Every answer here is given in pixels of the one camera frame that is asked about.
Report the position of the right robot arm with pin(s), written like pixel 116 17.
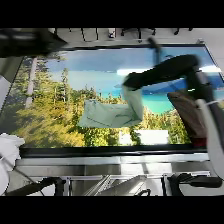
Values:
pixel 173 68

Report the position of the dark red garment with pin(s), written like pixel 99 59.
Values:
pixel 200 142

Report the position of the white garment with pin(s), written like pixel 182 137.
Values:
pixel 10 150

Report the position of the brown garment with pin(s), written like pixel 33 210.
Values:
pixel 186 111

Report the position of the silver frame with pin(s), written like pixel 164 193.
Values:
pixel 100 160

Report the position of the pale green shirt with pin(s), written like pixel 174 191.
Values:
pixel 106 115

